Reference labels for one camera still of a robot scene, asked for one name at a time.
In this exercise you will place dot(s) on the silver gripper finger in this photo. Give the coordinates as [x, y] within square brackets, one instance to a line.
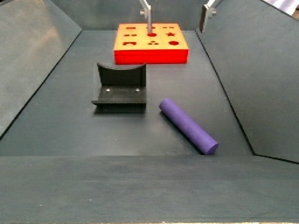
[147, 13]
[209, 11]

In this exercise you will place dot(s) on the purple cylinder peg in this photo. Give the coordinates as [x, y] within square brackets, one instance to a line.
[190, 128]

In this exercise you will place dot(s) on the red shape-sorter block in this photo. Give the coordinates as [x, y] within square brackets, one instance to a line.
[161, 47]

